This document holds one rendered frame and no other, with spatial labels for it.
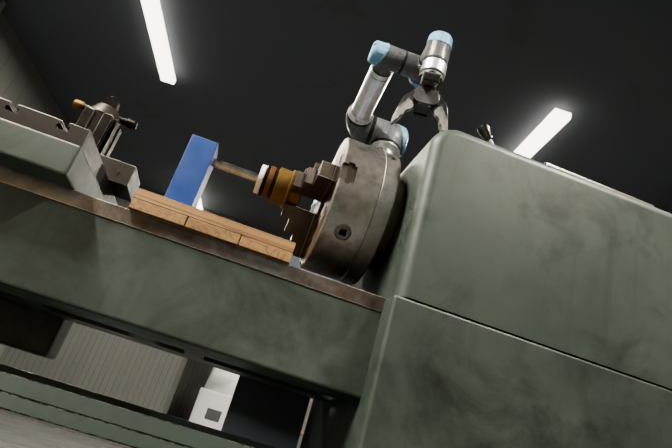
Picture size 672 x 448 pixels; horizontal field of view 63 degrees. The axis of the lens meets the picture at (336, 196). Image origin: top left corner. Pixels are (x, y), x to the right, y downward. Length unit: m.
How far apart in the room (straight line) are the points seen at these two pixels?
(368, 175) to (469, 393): 0.45
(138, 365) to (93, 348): 0.60
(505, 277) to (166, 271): 0.63
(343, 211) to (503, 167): 0.35
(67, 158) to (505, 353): 0.83
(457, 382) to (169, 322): 0.50
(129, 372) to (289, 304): 6.55
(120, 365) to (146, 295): 6.55
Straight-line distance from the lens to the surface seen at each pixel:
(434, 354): 1.00
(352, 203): 1.09
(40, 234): 1.04
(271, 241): 1.00
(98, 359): 7.60
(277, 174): 1.21
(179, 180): 1.19
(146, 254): 1.01
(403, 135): 2.02
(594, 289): 1.21
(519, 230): 1.15
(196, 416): 7.91
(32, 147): 1.03
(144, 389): 7.45
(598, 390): 1.17
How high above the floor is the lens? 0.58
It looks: 25 degrees up
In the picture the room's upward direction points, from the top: 17 degrees clockwise
